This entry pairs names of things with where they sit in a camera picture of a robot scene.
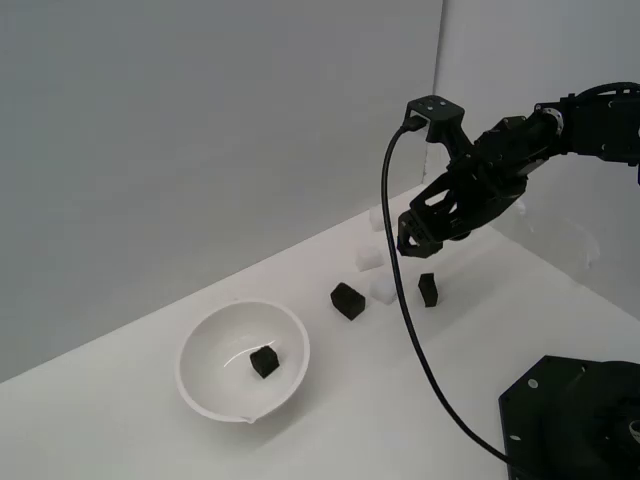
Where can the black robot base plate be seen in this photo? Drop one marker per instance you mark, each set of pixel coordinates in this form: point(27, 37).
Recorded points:
point(565, 425)

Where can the black foam cube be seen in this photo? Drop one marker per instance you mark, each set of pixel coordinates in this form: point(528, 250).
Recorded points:
point(265, 363)
point(347, 301)
point(429, 291)

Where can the white foam cube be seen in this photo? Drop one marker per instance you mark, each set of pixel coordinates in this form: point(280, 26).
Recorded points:
point(369, 259)
point(381, 291)
point(376, 220)

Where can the translucent tape piece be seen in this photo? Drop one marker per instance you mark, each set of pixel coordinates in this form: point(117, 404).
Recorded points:
point(520, 206)

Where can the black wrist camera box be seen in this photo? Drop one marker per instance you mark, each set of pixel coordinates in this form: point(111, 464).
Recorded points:
point(437, 112)

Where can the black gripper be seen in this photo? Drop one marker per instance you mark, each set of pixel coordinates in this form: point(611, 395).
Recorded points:
point(510, 150)

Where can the white bowl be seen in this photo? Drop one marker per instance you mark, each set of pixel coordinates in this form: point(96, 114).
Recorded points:
point(220, 370)

